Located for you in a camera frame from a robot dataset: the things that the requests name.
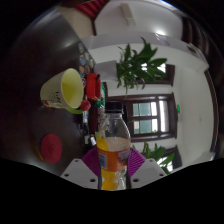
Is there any pale yellow printed mug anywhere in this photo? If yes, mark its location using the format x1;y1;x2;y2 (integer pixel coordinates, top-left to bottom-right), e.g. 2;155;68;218
39;67;85;115

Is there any orange drink plastic bottle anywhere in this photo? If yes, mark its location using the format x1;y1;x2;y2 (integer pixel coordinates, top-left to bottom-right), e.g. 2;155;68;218
95;101;132;192

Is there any red carpeted staircase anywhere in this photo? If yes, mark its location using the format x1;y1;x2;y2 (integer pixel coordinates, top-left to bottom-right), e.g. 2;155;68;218
74;0;108;18

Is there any wide dark-framed window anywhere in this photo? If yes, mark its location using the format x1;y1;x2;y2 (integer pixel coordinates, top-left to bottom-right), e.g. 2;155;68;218
139;63;176;86

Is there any small red round object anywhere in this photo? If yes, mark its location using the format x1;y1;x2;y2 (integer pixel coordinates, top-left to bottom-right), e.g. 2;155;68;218
79;99;92;112

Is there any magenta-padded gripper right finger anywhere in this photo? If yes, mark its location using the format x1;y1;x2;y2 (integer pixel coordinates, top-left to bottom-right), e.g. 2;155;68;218
127;147;168;190

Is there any small potted leafy plant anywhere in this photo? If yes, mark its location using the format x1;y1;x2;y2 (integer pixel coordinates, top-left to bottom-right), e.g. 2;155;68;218
94;37;168;98

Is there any flat round red coaster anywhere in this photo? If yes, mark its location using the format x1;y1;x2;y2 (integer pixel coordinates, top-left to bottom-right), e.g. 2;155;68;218
39;133;64;164

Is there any large potted leafy plant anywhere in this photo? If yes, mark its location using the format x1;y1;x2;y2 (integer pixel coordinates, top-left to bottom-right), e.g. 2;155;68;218
133;141;177;175

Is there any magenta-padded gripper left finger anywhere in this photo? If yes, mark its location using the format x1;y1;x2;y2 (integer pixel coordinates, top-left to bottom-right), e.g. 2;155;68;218
59;147;100;190

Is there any white wall unit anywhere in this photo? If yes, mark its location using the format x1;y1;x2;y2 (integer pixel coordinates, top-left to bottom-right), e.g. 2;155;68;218
119;3;136;26

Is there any dark wooden glazed door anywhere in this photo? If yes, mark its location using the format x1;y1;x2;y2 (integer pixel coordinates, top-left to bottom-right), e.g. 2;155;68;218
113;93;178;143

